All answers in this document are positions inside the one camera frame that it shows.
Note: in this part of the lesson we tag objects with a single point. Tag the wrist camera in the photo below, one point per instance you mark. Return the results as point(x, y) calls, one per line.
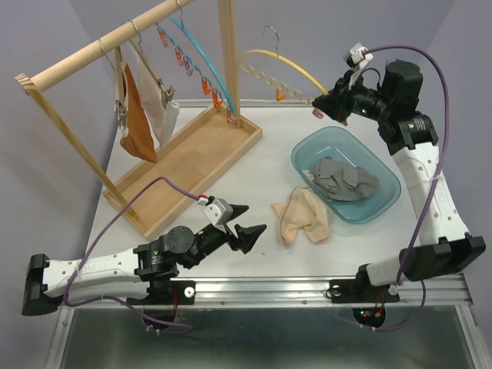
point(358, 58)
point(216, 210)

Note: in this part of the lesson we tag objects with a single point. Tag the grey underwear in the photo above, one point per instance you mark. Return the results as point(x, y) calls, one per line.
point(368, 185)
point(330, 173)

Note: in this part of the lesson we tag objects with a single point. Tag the yellow plastic clip hanger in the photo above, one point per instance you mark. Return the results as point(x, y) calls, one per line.
point(289, 81)

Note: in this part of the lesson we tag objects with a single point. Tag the beige underwear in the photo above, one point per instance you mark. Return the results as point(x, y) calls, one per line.
point(303, 210)

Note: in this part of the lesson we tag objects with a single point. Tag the brown underwear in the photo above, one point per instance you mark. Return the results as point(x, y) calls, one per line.
point(139, 142)

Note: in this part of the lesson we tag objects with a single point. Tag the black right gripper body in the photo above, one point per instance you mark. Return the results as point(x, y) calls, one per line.
point(357, 100)

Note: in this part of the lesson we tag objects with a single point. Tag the wooden clamp hanger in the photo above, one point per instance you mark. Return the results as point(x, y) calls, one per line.
point(167, 94)
point(120, 83)

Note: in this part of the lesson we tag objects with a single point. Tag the aluminium mounting rail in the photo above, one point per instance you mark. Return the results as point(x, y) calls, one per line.
point(325, 291)

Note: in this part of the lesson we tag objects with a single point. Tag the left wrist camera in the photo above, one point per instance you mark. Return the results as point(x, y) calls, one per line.
point(216, 210)

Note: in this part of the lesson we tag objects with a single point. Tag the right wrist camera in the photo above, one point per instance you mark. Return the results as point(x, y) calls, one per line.
point(358, 58)

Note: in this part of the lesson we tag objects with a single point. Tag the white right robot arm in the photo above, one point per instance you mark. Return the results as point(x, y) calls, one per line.
point(446, 245)

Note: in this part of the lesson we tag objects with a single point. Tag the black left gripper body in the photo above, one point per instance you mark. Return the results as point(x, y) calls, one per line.
point(210, 242)

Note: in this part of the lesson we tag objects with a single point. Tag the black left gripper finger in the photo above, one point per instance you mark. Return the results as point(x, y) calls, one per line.
point(248, 236)
point(235, 210)

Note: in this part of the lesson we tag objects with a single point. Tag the blue plastic tub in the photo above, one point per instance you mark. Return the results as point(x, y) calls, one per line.
point(341, 145)

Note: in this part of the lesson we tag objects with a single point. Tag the white underwear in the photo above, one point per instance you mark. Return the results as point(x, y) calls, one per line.
point(162, 120)

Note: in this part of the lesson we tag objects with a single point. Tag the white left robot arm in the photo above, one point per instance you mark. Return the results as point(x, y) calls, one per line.
point(144, 275)

